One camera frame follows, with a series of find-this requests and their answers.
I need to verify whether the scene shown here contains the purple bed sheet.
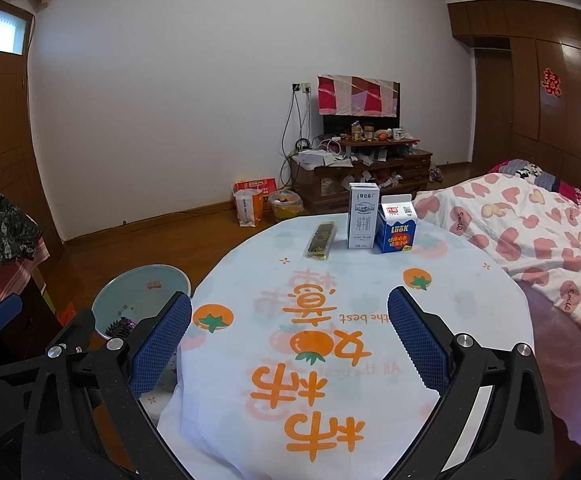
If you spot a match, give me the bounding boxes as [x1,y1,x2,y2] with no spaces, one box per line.
[519,282,581,445]

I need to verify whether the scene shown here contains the green seaweed snack packet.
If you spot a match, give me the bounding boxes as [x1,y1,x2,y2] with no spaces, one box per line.
[304,221,337,260]

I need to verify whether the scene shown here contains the white orange-print tablecloth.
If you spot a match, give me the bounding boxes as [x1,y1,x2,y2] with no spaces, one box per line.
[158,214,533,479]

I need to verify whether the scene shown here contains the black foam net sleeve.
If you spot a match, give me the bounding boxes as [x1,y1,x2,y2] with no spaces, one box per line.
[105,318,136,339]

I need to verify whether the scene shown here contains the white wall power socket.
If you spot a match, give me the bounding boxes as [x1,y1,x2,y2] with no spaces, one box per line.
[292,82,311,94]

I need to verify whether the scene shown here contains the pink heart pattern quilt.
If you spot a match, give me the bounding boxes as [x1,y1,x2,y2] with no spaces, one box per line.
[414,172,581,328]

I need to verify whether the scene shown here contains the teal cartoon trash bin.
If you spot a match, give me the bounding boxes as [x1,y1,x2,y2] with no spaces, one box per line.
[91,264,192,339]

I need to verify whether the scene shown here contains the brown wooden wardrobe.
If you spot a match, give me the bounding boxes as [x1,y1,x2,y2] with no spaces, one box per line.
[447,0,581,188]

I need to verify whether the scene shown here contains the television with patchwork cover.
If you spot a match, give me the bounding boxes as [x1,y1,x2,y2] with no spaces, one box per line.
[317,75,401,134]

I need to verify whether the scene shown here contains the red white paper bag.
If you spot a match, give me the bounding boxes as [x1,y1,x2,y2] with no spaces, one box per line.
[233,178,277,228]

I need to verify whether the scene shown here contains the hanging cables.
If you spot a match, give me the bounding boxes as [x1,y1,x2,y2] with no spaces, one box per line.
[278,90,317,189]

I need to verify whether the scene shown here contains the blue white milk carton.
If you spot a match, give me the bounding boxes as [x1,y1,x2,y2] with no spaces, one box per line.
[375,194,417,254]

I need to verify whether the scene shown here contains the white tall milk carton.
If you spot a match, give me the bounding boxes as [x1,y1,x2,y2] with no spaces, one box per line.
[348,182,380,249]

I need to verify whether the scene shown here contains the yellow clear plastic bag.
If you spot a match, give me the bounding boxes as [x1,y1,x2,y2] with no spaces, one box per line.
[269,190,303,221]

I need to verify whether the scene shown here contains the brown wooden door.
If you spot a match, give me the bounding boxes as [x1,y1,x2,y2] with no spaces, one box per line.
[0,0,65,266]

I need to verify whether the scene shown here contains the red double happiness decal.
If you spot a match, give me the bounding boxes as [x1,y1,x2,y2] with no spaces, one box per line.
[541,67,563,99]

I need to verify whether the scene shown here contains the wooden tv cabinet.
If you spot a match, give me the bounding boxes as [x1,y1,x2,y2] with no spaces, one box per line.
[290,140,432,214]

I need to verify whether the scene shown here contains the red striped cloth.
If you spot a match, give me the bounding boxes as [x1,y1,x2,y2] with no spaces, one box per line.
[0,240,50,302]

